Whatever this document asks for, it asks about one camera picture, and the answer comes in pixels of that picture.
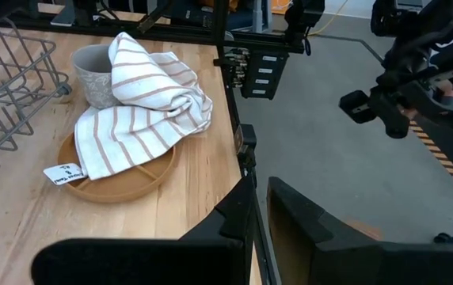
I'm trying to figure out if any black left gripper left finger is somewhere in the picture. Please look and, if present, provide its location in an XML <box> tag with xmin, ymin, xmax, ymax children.
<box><xmin>30</xmin><ymin>176</ymin><xmax>257</xmax><ymax>285</ymax></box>

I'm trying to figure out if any white red-striped dish towel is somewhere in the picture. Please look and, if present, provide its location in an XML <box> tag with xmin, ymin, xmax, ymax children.
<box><xmin>43</xmin><ymin>31</ymin><xmax>215</xmax><ymax>186</ymax></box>

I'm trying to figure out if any black network switch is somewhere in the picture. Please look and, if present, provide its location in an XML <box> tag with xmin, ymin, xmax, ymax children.
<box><xmin>226</xmin><ymin>47</ymin><xmax>291</xmax><ymax>101</ymax></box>

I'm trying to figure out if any yellow cable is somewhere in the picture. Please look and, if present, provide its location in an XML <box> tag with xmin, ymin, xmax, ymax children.
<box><xmin>308</xmin><ymin>0</ymin><xmax>349</xmax><ymax>37</ymax></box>

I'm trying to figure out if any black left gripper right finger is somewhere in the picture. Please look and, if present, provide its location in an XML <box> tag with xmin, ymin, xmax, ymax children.
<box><xmin>267</xmin><ymin>176</ymin><xmax>453</xmax><ymax>285</ymax></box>

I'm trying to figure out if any tan plate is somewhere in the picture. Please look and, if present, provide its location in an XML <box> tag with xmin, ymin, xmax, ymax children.
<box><xmin>56</xmin><ymin>130</ymin><xmax>177</xmax><ymax>205</ymax></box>

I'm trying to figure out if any grey patterned mug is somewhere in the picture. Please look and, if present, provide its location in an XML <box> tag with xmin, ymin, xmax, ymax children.
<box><xmin>70</xmin><ymin>43</ymin><xmax>121</xmax><ymax>111</ymax></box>

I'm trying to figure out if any grey wire dish rack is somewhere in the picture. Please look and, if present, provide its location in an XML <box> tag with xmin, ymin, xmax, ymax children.
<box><xmin>0</xmin><ymin>17</ymin><xmax>73</xmax><ymax>172</ymax></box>

